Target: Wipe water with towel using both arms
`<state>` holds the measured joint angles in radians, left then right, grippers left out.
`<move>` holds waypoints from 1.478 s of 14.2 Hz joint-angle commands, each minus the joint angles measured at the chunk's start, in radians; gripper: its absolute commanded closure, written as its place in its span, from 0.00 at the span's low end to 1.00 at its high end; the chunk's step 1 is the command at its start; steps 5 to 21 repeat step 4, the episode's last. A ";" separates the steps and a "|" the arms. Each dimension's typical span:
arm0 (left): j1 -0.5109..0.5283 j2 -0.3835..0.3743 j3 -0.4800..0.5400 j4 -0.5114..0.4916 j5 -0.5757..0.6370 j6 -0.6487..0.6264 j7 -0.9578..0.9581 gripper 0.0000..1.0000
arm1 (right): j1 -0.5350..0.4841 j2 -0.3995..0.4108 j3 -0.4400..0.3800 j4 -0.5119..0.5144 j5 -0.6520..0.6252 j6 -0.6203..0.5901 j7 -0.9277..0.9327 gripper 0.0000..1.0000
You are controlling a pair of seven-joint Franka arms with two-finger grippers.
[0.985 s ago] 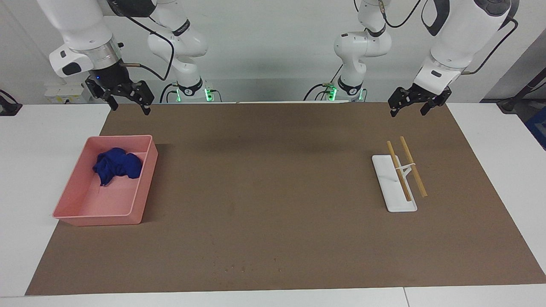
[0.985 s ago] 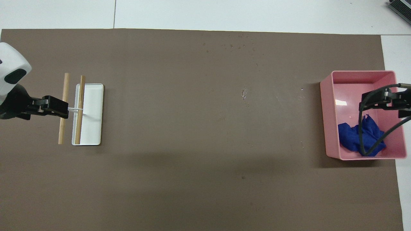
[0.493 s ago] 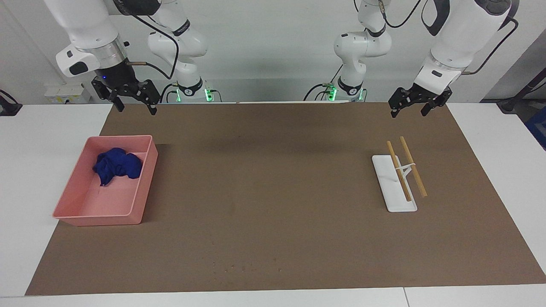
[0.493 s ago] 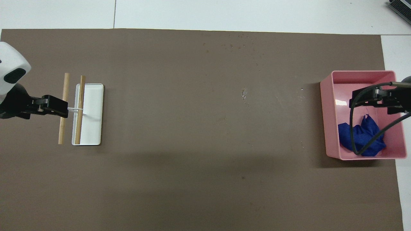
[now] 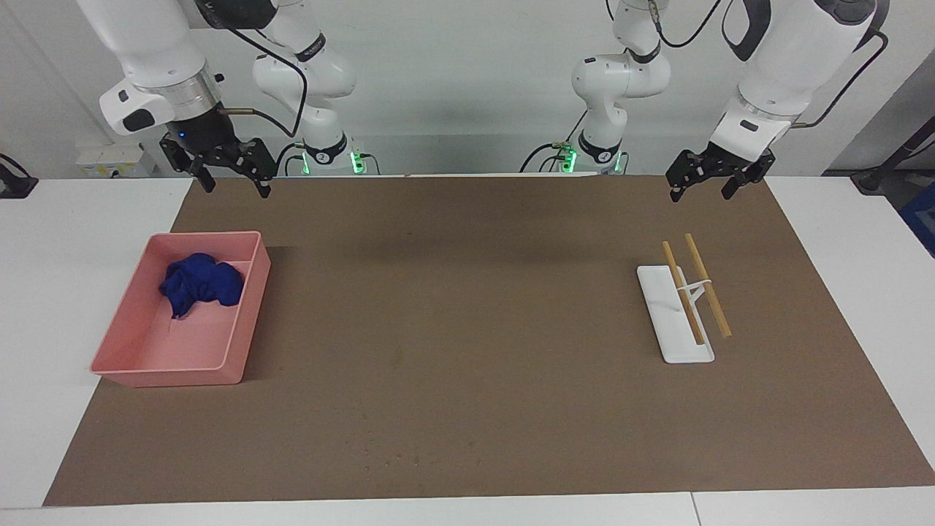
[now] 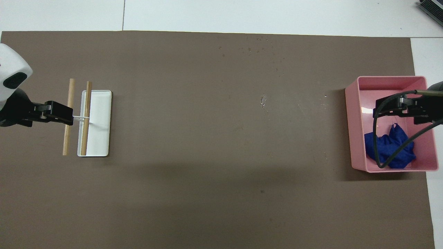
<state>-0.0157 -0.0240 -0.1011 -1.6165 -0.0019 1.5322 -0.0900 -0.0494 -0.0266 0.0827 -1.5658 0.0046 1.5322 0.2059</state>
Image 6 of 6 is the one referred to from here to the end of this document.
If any brown table mat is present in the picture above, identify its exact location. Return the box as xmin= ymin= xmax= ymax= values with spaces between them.
xmin=0 ymin=30 xmax=436 ymax=249

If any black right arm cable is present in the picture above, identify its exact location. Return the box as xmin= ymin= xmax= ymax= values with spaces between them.
xmin=372 ymin=90 xmax=443 ymax=169

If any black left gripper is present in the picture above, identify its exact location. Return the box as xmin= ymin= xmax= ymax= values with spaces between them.
xmin=0 ymin=88 xmax=74 ymax=127

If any blue towel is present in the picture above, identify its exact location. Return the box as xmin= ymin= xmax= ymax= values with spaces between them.
xmin=364 ymin=123 xmax=416 ymax=169

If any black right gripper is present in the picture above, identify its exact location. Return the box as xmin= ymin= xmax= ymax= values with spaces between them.
xmin=373 ymin=81 xmax=443 ymax=126

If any dark ribbed device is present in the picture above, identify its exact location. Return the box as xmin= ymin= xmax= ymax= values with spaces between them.
xmin=416 ymin=0 xmax=443 ymax=22

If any darker wooden dowel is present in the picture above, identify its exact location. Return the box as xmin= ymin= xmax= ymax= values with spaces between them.
xmin=81 ymin=81 xmax=93 ymax=156

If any white rectangular tray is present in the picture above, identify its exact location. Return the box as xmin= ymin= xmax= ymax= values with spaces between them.
xmin=77 ymin=90 xmax=112 ymax=157

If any pink plastic bin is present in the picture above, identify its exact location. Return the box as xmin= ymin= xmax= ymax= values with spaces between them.
xmin=345 ymin=76 xmax=439 ymax=173

